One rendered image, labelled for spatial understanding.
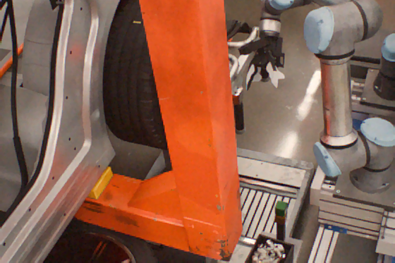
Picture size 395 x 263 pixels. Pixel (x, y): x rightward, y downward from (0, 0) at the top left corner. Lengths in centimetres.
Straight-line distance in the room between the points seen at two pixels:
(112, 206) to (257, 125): 145
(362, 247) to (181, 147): 112
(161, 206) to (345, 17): 93
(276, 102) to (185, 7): 219
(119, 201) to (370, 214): 91
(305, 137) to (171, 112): 175
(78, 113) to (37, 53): 30
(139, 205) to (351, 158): 79
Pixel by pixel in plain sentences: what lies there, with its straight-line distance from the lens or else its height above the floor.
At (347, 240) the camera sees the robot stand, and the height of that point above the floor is 21.
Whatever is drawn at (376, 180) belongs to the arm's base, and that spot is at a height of 87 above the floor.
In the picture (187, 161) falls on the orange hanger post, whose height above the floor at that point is 103.
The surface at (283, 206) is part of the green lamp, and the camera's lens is 199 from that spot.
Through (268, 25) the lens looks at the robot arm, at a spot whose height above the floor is 119.
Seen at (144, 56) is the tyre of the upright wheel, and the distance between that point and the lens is 201.
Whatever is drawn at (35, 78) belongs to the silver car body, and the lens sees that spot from 207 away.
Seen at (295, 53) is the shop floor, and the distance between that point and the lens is 384.
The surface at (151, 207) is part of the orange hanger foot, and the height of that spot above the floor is 71.
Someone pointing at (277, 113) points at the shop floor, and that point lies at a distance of 334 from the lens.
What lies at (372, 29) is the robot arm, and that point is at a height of 140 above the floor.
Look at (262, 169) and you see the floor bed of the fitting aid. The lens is 291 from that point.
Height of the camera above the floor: 221
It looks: 41 degrees down
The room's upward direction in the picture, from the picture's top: 8 degrees counter-clockwise
